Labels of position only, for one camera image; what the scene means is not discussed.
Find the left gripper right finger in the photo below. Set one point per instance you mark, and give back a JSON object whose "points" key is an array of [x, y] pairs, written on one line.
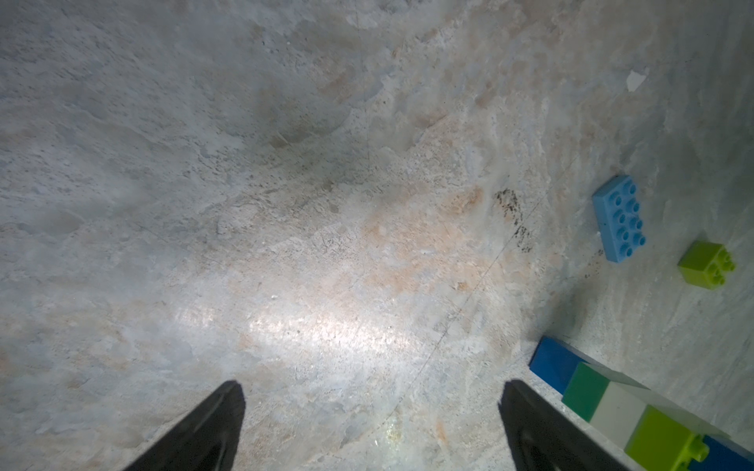
{"points": [[541, 438]]}

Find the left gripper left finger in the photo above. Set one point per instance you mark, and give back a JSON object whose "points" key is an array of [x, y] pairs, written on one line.
{"points": [[206, 439]]}

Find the dark green lego brick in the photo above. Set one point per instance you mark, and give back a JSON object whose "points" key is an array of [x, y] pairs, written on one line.
{"points": [[588, 385]]}

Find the white lego brick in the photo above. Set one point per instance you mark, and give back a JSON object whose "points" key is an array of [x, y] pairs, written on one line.
{"points": [[621, 407]]}

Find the lime green long lego brick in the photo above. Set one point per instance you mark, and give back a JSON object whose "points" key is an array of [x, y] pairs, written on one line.
{"points": [[670, 439]]}

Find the lime green small lego brick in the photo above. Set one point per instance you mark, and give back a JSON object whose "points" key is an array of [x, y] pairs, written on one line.
{"points": [[706, 265]]}

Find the light blue lego brick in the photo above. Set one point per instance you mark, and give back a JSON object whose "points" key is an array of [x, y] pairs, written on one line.
{"points": [[617, 211]]}

